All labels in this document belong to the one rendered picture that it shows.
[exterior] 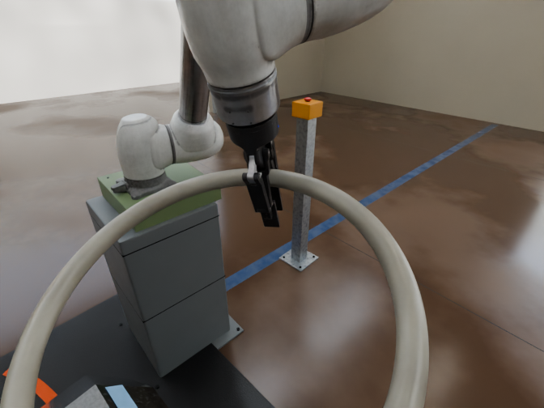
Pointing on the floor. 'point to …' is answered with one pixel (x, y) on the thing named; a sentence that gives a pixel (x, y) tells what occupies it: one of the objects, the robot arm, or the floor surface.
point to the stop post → (303, 155)
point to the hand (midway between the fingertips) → (271, 206)
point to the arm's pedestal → (171, 283)
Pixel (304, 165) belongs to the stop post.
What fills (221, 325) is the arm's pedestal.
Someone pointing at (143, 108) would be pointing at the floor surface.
